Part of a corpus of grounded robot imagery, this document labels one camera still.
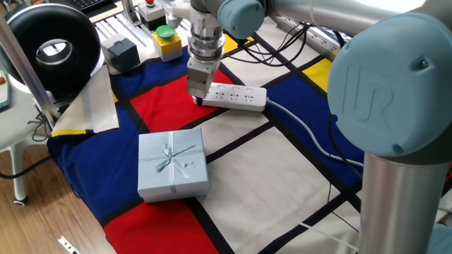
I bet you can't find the black cable with ferrite lump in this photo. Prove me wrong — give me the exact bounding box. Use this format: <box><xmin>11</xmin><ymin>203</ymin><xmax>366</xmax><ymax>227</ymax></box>
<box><xmin>225</xmin><ymin>23</ymin><xmax>311</xmax><ymax>68</ymax></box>

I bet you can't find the dark grey button box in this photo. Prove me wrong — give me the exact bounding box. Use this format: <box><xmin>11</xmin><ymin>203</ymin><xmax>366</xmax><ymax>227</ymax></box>
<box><xmin>101</xmin><ymin>33</ymin><xmax>141</xmax><ymax>75</ymax></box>

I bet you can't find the red button on grey box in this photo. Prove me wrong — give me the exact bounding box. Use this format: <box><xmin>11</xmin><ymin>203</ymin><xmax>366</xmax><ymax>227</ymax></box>
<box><xmin>137</xmin><ymin>0</ymin><xmax>167</xmax><ymax>32</ymax></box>

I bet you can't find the light blue ribboned gift box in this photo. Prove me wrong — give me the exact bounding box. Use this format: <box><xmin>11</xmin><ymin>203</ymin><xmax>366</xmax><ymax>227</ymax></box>
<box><xmin>136</xmin><ymin>127</ymin><xmax>210</xmax><ymax>204</ymax></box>

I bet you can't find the silver Schunk gripper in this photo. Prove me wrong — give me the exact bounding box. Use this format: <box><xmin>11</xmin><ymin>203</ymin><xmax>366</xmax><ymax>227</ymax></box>
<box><xmin>186</xmin><ymin>56</ymin><xmax>222</xmax><ymax>107</ymax></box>

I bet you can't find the white stool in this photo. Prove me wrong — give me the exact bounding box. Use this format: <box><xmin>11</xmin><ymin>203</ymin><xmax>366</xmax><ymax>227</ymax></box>
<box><xmin>0</xmin><ymin>80</ymin><xmax>54</xmax><ymax>207</ymax></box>

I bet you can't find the colour block checked tablecloth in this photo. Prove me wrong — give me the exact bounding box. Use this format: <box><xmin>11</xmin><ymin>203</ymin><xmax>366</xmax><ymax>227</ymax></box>
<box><xmin>47</xmin><ymin>17</ymin><xmax>367</xmax><ymax>254</ymax></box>

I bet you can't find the black round ring device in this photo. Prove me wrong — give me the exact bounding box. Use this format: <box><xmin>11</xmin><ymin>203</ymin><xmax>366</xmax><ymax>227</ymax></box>
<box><xmin>0</xmin><ymin>3</ymin><xmax>103</xmax><ymax>102</ymax></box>

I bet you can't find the green button on yellow box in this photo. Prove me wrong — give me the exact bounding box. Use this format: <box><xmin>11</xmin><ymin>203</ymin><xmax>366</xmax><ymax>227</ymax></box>
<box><xmin>151</xmin><ymin>24</ymin><xmax>184</xmax><ymax>63</ymax></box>

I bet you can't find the black floor cable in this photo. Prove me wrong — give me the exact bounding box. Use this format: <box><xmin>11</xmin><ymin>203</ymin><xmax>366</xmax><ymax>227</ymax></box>
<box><xmin>0</xmin><ymin>155</ymin><xmax>52</xmax><ymax>180</ymax></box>

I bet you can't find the white four-socket power strip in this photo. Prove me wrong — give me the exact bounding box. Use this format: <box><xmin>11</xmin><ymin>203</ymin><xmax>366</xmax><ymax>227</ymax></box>
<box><xmin>192</xmin><ymin>82</ymin><xmax>268</xmax><ymax>113</ymax></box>

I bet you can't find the aluminium post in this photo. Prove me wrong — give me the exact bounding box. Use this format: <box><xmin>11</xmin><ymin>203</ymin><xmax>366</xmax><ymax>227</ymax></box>
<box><xmin>0</xmin><ymin>16</ymin><xmax>61</xmax><ymax>124</ymax></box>

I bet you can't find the light grey power strip cable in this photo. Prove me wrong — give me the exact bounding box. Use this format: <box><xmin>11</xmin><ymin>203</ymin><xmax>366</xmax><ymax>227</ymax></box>
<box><xmin>265</xmin><ymin>98</ymin><xmax>364</xmax><ymax>169</ymax></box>

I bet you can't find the teach pendant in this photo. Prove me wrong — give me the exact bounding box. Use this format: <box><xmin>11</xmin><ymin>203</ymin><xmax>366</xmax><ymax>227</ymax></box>
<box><xmin>0</xmin><ymin>69</ymin><xmax>11</xmax><ymax>110</ymax></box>

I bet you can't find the black keyboard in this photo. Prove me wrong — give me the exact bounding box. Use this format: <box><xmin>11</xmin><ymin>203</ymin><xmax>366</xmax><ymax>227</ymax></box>
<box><xmin>69</xmin><ymin>0</ymin><xmax>117</xmax><ymax>11</ymax></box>

